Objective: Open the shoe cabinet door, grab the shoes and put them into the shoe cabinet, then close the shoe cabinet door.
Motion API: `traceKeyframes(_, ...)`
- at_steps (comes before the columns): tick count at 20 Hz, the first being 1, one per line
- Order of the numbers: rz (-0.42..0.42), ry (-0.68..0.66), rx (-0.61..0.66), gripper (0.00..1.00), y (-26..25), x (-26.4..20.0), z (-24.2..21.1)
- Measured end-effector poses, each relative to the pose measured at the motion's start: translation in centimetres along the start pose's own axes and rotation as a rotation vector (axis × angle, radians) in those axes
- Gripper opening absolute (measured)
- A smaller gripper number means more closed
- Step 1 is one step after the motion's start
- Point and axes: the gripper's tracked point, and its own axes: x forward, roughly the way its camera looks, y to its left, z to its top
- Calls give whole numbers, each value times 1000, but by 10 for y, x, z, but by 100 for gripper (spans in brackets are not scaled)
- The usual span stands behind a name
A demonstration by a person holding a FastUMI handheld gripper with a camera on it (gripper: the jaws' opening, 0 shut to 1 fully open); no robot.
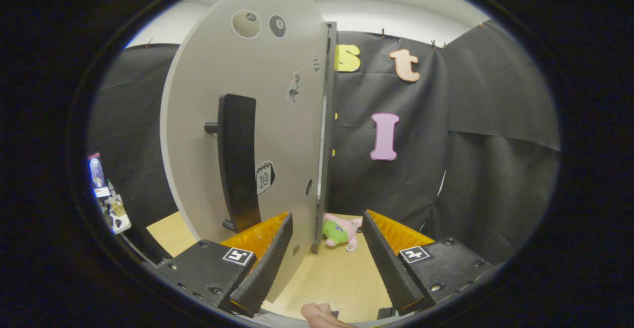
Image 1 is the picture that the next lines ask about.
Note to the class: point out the pink green plush toy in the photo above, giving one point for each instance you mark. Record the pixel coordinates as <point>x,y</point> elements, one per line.
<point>337,231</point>

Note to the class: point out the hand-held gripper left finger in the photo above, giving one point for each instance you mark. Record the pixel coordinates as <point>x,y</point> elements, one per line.
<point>267,263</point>

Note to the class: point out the white cluttered side table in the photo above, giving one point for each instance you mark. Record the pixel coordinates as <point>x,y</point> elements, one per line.
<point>116,214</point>

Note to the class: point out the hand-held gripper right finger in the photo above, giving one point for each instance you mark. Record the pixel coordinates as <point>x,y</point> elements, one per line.
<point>386,263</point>

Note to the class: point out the grey shoe cabinet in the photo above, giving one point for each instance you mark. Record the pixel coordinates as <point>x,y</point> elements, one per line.
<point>331,70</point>

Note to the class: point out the black backdrop cloth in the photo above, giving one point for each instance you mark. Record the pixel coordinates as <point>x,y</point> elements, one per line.
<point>495,169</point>

